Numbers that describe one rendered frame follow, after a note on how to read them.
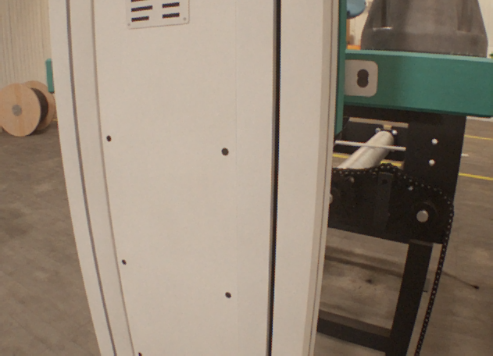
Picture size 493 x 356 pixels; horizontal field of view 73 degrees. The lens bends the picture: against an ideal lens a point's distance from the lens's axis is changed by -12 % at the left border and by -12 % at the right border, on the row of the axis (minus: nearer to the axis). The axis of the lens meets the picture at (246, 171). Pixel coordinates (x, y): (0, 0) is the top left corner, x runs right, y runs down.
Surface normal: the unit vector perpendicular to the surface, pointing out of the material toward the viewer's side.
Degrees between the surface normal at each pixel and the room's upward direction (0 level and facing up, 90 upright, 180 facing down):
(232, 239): 90
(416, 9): 73
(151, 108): 90
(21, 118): 90
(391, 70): 90
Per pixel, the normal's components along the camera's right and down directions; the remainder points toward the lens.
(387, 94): -0.43, 0.27
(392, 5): -0.80, -0.14
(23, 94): -0.03, 0.29
